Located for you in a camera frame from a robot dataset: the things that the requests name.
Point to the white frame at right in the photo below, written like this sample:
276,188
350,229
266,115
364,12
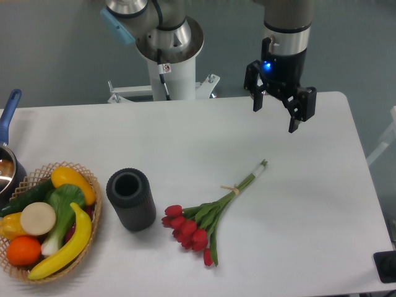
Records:
384,141

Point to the yellow banana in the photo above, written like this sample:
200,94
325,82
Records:
69,251

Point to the yellow squash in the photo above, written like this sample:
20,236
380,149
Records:
64,175

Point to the orange fruit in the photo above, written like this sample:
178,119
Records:
24,250

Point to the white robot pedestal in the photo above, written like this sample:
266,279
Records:
171,61

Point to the red fruit in basket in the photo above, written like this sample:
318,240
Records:
89,210

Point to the woven wicker basket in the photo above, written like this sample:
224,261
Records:
37,177

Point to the green bok choy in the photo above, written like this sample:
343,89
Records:
60,200

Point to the black device at table edge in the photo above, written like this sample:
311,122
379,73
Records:
385,265

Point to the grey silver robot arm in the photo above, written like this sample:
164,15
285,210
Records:
286,23

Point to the red tulip bouquet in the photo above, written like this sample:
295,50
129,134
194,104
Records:
195,228

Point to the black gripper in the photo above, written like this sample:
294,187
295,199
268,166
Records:
281,78

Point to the yellow bell pepper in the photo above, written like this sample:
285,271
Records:
11,227

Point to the dark grey ribbed vase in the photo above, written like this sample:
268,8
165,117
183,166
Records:
129,192

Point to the beige round disc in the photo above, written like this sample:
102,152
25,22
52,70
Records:
38,218

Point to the blue handled saucepan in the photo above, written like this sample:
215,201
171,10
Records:
12,172

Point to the green cucumber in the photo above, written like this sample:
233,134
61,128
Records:
34,194

